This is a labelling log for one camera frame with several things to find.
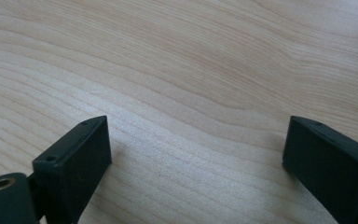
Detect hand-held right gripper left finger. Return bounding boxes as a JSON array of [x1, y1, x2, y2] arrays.
[[32, 115, 113, 224]]

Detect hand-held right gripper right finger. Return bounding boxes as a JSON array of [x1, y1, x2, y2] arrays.
[[282, 115, 358, 224]]

